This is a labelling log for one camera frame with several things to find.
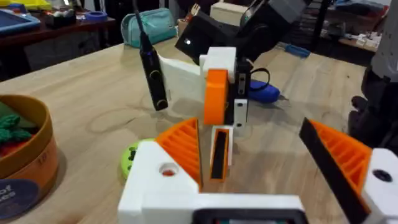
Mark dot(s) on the right gripper's white black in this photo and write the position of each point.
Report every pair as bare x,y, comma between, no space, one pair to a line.
183,77

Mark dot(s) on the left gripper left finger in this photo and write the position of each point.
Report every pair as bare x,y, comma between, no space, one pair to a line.
146,186

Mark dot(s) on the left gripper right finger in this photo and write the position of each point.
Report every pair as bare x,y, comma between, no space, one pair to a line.
348,168

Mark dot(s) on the blue electric screwdriver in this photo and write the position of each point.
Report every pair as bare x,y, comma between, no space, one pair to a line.
264,93

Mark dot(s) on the green disc with holes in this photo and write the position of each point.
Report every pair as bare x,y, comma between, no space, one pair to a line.
126,158

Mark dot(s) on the small blue tool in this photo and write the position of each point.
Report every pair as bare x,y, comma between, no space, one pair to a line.
297,50

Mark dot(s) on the cream cardboard box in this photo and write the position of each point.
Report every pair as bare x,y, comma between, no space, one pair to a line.
224,12

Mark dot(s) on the teal zip bag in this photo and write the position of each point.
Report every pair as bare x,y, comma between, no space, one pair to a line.
155,26

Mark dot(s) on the brown tub with toys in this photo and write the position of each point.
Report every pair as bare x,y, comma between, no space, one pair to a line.
37,155

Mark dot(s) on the cluttered wooden bench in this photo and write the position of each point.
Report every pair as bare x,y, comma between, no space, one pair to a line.
357,43

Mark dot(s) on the dark blue round lid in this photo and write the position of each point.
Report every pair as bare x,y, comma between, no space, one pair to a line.
15,196

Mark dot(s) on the blue tape roll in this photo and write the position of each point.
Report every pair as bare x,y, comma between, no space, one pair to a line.
95,16

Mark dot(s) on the dark wooden side table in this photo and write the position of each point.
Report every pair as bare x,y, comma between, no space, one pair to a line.
62,32

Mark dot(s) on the black box of small items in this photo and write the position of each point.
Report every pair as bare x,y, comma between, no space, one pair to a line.
59,19

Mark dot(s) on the blue tray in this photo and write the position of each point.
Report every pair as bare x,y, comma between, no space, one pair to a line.
15,21

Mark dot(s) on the yellow bin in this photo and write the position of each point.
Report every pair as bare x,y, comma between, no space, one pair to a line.
31,4

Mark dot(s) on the black metal post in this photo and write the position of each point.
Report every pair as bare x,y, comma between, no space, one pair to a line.
320,25

